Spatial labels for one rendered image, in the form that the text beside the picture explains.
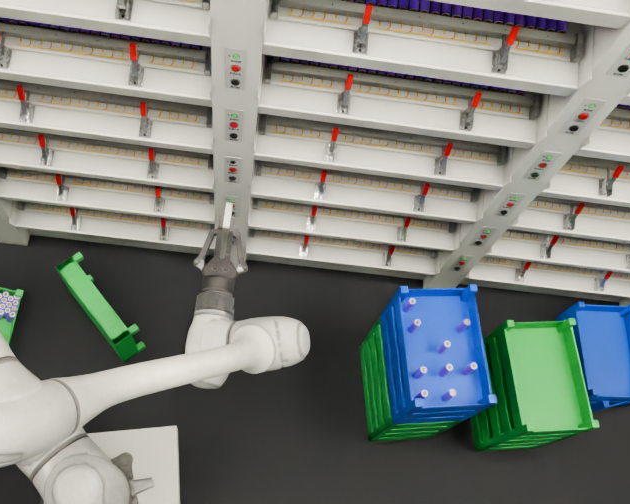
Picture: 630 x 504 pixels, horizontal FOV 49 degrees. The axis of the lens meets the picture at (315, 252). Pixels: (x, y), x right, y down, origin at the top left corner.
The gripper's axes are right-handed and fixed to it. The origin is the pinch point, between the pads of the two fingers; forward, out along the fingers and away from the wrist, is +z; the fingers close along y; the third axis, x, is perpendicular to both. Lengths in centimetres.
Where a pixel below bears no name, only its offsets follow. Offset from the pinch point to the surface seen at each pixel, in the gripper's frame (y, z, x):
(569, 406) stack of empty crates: 98, -31, -29
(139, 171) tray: -24.3, 13.4, -6.9
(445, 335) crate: 58, -19, -13
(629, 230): 108, 14, -7
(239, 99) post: 0.8, 11.3, 32.7
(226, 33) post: -2, 11, 52
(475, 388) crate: 66, -32, -13
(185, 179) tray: -12.4, 12.9, -7.0
